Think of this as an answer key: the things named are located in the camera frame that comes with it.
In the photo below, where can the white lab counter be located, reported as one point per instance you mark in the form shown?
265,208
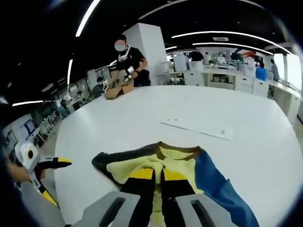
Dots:
243,81

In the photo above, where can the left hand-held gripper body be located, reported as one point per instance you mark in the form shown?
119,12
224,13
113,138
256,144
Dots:
27,154

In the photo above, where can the brown cardboard box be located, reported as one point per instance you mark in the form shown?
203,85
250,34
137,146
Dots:
118,92

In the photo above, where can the blue container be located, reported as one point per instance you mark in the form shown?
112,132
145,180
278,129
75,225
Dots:
260,73

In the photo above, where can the yellow long-sleeved garment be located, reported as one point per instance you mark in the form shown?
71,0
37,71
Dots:
213,179

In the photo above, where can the white barrel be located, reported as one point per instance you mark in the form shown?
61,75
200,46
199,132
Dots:
180,62

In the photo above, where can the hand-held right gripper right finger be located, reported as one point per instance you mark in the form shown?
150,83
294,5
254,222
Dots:
172,205

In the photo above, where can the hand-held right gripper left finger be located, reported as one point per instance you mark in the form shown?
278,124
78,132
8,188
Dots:
139,201

